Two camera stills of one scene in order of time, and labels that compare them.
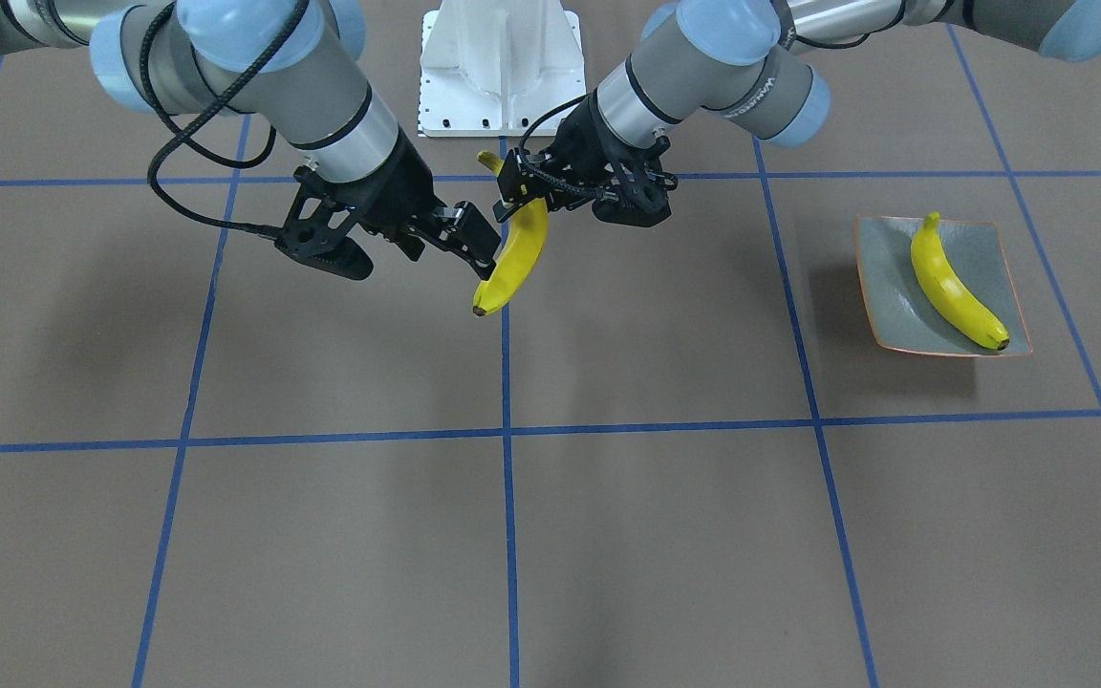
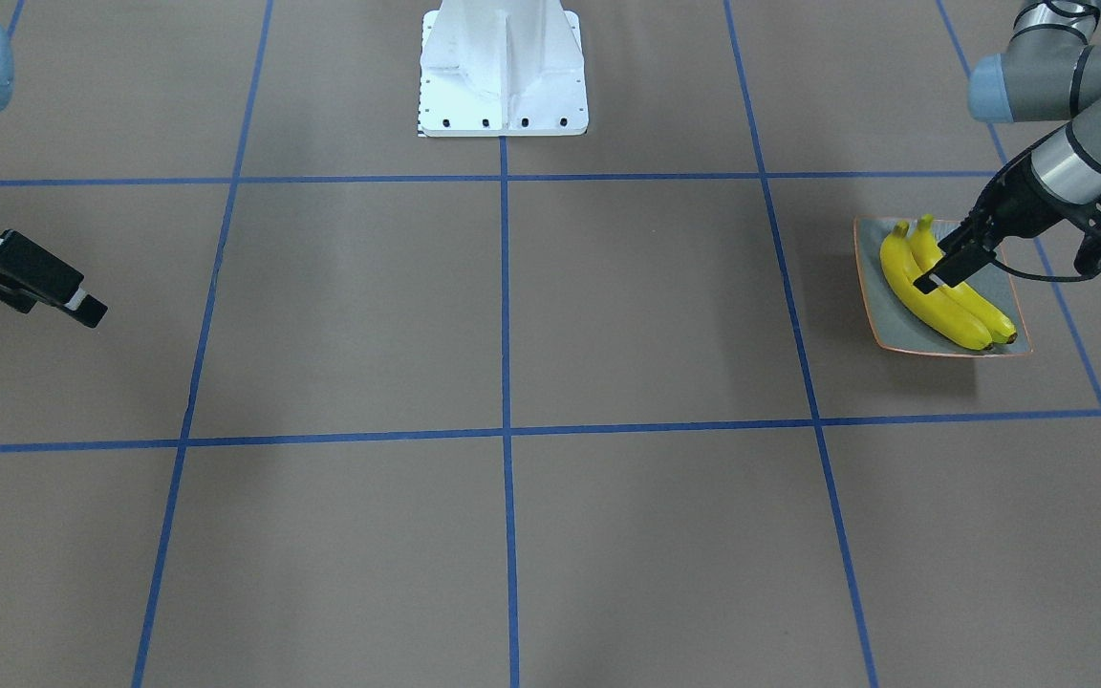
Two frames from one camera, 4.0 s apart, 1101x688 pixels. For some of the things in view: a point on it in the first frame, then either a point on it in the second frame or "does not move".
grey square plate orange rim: (905, 316) does not move
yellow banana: (523, 239) → (937, 311)
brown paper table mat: (173, 456) does not move
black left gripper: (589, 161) → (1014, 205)
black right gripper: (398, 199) → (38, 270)
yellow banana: (951, 290) does not move
